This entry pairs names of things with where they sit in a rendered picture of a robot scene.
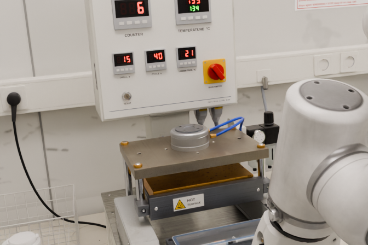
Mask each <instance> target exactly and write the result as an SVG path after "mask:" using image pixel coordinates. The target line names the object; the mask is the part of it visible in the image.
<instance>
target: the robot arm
mask: <svg viewBox="0 0 368 245"><path fill-rule="evenodd" d="M367 134H368V96H367V95H366V94H364V93H363V92H362V91H360V90H359V89H357V88H355V87H353V86H351V85H349V84H346V83H343V82H340V81H336V80H331V79H319V78H316V79H306V80H301V81H299V82H296V83H294V84H293V85H291V86H290V87H289V88H288V90H287V92H286V96H285V101H284V107H283V113H282V117H281V123H280V129H279V134H278V140H277V146H276V150H275V156H274V161H273V167H272V173H271V179H270V183H269V188H268V194H267V200H266V204H267V206H268V207H269V210H267V211H265V212H264V214H263V216H262V218H261V220H260V222H259V224H258V227H257V229H256V232H255V235H254V238H253V241H252V245H340V241H341V239H342V240H343V241H344V242H345V243H347V244H348V245H368V141H367Z"/></svg>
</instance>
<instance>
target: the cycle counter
mask: <svg viewBox="0 0 368 245"><path fill-rule="evenodd" d="M118 4H119V16H130V15H145V2H144V1H127V2H118Z"/></svg>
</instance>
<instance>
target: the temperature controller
mask: <svg viewBox="0 0 368 245"><path fill-rule="evenodd" d="M191 4H200V0H186V5H191Z"/></svg>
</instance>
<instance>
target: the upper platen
mask: <svg viewBox="0 0 368 245"><path fill-rule="evenodd" d="M251 177H254V175H253V174H252V173H251V172H249V171H248V170H247V169H246V168H244V167H243V166H242V165H241V164H239V163H235V164H229V165H222V166H216V167H209V168H203V169H199V170H192V171H186V172H180V173H173V174H167V175H163V176H156V177H150V178H144V179H143V182H144V190H145V194H146V196H150V195H156V194H162V193H168V192H172V191H178V190H183V189H190V188H196V187H200V186H206V185H212V184H217V183H224V182H230V181H233V180H240V179H245V178H251Z"/></svg>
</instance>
